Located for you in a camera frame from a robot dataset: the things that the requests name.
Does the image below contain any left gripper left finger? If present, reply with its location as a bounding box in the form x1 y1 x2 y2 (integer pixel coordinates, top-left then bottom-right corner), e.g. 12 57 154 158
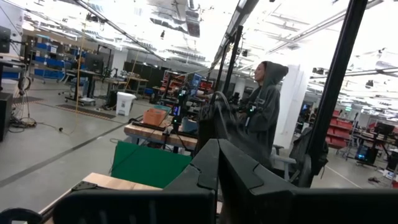
52 139 220 224

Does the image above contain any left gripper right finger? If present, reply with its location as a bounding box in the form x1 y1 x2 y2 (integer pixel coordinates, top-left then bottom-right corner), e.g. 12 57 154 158
219 139 398 224

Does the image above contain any green board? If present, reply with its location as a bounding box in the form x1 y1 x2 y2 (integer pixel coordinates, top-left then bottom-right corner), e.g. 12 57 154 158
110 140 193 189

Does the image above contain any dark office chair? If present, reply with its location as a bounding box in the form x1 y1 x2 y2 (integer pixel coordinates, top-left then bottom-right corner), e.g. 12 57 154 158
269 126 330 182

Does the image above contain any wooden work table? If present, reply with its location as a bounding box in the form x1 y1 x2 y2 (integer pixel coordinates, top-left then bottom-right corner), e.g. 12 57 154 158
123 119 200 151

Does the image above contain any person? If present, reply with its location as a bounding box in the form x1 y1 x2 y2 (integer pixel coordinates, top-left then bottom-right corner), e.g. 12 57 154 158
238 60 290 171

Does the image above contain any orange crate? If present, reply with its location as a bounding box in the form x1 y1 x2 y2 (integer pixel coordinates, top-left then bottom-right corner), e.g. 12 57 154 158
142 107 167 127

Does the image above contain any red shelving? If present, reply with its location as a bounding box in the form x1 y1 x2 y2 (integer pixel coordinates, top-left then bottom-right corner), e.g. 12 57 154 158
325 109 354 150

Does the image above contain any white trash bin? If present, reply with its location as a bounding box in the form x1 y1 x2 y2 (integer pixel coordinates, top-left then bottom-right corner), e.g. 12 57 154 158
115 91 137 117

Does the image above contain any black speaker box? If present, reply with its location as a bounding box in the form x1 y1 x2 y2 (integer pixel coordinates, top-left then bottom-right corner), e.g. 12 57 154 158
0 91 14 142

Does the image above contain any shelving with blue bins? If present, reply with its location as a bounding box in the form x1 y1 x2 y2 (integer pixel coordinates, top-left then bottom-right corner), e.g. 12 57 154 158
30 42 68 80

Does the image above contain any dark monitor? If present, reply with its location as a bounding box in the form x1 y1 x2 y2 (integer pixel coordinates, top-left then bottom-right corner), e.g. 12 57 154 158
0 25 12 54

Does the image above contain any black frame clamp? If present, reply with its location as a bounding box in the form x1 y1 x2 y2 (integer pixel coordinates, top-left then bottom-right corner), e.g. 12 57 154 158
0 207 43 224

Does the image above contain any black aluminium table frame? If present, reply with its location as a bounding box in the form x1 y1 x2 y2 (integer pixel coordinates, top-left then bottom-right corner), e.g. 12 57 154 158
70 0 369 192

